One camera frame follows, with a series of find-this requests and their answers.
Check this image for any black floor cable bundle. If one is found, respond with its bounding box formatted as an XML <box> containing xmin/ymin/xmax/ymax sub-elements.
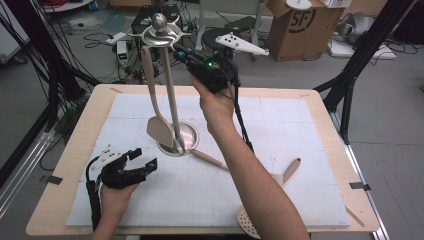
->
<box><xmin>111</xmin><ymin>49</ymin><xmax>188</xmax><ymax>86</ymax></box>

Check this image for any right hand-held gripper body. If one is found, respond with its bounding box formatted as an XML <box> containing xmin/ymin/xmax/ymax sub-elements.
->
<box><xmin>185</xmin><ymin>31</ymin><xmax>271</xmax><ymax>95</ymax></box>

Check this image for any aluminium rail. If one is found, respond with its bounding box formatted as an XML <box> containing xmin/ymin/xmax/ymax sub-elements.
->
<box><xmin>0</xmin><ymin>129</ymin><xmax>56</xmax><ymax>218</ymax></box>
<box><xmin>328</xmin><ymin>111</ymin><xmax>391</xmax><ymax>240</ymax></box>

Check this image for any white gridded mat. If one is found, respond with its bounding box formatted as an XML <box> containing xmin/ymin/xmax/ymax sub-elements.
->
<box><xmin>65</xmin><ymin>92</ymin><xmax>352</xmax><ymax>228</ymax></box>

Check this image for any black flat device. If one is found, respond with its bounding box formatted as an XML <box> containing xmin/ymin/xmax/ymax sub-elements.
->
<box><xmin>223</xmin><ymin>15</ymin><xmax>257</xmax><ymax>34</ymax></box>

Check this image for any hand-held gripper black cable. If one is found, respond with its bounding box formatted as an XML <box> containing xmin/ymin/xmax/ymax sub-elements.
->
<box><xmin>226</xmin><ymin>56</ymin><xmax>256</xmax><ymax>154</ymax></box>
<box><xmin>85</xmin><ymin>157</ymin><xmax>103</xmax><ymax>232</ymax></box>

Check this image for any right hand-held gripper black cable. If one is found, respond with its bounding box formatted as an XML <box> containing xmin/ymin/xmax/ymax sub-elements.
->
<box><xmin>226</xmin><ymin>56</ymin><xmax>256</xmax><ymax>154</ymax></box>

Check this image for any brown tape strip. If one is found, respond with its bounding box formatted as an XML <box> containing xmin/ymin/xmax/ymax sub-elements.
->
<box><xmin>344</xmin><ymin>206</ymin><xmax>365</xmax><ymax>228</ymax></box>

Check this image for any cardboard box round logo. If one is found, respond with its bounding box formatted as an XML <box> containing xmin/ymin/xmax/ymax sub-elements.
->
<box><xmin>266</xmin><ymin>0</ymin><xmax>346</xmax><ymax>63</ymax></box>

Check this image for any beige perforated skimmer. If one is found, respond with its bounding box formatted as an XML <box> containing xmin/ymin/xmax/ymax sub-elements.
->
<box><xmin>235</xmin><ymin>157</ymin><xmax>302</xmax><ymax>240</ymax></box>

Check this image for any person's right hand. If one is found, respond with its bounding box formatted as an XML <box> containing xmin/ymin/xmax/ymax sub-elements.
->
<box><xmin>189</xmin><ymin>75</ymin><xmax>236</xmax><ymax>135</ymax></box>

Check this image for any white flat board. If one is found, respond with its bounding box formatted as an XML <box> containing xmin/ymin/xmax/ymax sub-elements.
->
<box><xmin>328</xmin><ymin>39</ymin><xmax>398</xmax><ymax>61</ymax></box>

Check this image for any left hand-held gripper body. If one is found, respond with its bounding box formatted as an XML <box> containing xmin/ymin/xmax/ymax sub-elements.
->
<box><xmin>90</xmin><ymin>143</ymin><xmax>148</xmax><ymax>191</ymax></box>

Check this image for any person's left hand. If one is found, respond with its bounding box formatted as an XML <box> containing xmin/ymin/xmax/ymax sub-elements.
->
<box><xmin>99</xmin><ymin>182</ymin><xmax>141</xmax><ymax>223</ymax></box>

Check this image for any black round stool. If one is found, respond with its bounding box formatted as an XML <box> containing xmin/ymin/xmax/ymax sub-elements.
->
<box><xmin>200</xmin><ymin>27</ymin><xmax>246</xmax><ymax>64</ymax></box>

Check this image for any metal utensil stand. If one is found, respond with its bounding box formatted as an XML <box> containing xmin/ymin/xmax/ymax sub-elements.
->
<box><xmin>128</xmin><ymin>12</ymin><xmax>200</xmax><ymax>158</ymax></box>

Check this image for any black computer tower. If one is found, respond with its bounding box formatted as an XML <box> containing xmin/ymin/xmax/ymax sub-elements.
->
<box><xmin>130</xmin><ymin>3</ymin><xmax>184</xmax><ymax>38</ymax></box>

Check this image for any white power strip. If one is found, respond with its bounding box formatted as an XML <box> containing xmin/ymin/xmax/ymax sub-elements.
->
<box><xmin>105</xmin><ymin>31</ymin><xmax>128</xmax><ymax>45</ymax></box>

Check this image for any white device green display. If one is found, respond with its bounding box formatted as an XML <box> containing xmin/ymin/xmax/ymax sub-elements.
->
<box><xmin>116</xmin><ymin>40</ymin><xmax>130</xmax><ymax>67</ymax></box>

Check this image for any beige solid spatula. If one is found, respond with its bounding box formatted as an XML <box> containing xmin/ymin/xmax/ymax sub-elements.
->
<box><xmin>139</xmin><ymin>44</ymin><xmax>177</xmax><ymax>150</ymax></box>

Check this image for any white round disc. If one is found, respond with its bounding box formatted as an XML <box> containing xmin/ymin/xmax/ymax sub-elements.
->
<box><xmin>285</xmin><ymin>0</ymin><xmax>313</xmax><ymax>11</ymax></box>

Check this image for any left hand-held gripper black cable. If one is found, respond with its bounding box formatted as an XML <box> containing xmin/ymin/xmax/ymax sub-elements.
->
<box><xmin>85</xmin><ymin>157</ymin><xmax>103</xmax><ymax>232</ymax></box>

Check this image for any grey cabinet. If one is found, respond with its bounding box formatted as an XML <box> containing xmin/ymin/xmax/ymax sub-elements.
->
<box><xmin>0</xmin><ymin>14</ymin><xmax>29</xmax><ymax>64</ymax></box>

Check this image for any round white table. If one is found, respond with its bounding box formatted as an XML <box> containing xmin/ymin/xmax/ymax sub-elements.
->
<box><xmin>41</xmin><ymin>0</ymin><xmax>94</xmax><ymax>14</ymax></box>

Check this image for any grey machine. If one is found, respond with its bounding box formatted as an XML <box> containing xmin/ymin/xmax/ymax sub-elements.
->
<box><xmin>334</xmin><ymin>11</ymin><xmax>376</xmax><ymax>46</ymax></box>

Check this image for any black tape piece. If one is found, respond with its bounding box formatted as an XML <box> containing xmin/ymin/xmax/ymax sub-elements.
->
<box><xmin>349</xmin><ymin>181</ymin><xmax>372</xmax><ymax>192</ymax></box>
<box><xmin>39</xmin><ymin>174</ymin><xmax>64</xmax><ymax>186</ymax></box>

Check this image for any black frame post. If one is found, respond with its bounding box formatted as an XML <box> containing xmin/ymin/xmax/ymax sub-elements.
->
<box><xmin>313</xmin><ymin>0</ymin><xmax>418</xmax><ymax>146</ymax></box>
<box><xmin>3</xmin><ymin>0</ymin><xmax>101</xmax><ymax>133</ymax></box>

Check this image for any beige slotted spatula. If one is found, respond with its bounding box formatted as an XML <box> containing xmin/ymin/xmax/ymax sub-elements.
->
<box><xmin>190</xmin><ymin>148</ymin><xmax>285</xmax><ymax>187</ymax></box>

